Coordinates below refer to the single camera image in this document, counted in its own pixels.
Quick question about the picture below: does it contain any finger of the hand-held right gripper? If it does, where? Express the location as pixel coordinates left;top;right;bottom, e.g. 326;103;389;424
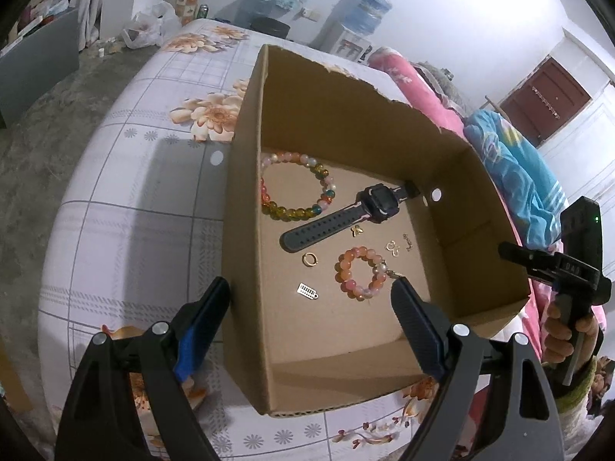
498;241;564;280

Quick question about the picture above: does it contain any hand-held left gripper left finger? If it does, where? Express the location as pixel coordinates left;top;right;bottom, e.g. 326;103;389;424
54;276;231;461

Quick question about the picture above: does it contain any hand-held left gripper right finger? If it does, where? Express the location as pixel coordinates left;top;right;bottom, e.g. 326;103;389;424
390;276;565;461

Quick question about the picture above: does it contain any brown cardboard box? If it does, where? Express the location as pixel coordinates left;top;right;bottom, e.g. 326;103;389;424
221;44;532;418

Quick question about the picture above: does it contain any pink bead bracelet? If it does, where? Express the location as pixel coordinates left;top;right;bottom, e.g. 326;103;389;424
335;246;402;301

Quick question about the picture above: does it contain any black wristwatch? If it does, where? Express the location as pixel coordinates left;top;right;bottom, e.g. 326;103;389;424
280;183;421;253

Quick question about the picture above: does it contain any multicoloured bead bracelet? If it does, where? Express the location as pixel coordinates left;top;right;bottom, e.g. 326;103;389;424
259;151;339;222

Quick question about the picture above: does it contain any person's right forearm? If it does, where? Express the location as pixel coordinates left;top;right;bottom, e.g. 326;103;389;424
560;355;608;416

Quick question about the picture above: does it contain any person's right hand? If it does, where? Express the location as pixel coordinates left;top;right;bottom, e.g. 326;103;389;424
543;302;601;373

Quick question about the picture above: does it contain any blue patterned blanket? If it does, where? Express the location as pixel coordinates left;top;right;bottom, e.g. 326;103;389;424
464;109;568;250

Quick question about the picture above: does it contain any white wardrobe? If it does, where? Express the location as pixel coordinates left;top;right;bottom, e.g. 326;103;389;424
535;29;615;231

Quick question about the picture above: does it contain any floral white tablecloth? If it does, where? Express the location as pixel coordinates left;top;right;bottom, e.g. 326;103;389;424
37;19;481;461

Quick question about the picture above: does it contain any brown wooden door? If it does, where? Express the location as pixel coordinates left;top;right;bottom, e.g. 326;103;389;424
500;58;593;147

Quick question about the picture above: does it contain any grey patterned pillow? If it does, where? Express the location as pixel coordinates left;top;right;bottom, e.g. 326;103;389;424
416;61;462;106

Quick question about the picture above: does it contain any pink floral bedsheet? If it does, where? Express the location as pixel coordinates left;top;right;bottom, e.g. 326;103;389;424
367;47;551;327

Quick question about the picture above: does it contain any blue water jug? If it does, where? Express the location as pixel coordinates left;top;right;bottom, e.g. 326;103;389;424
348;0;391;34

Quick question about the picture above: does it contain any grey panel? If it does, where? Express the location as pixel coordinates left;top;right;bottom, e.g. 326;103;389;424
0;7;80;128

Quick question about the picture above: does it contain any black bag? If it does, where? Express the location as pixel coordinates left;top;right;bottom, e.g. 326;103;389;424
250;17;291;39

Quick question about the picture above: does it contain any clear empty water jug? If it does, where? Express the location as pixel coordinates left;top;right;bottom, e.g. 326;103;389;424
238;0;274;22

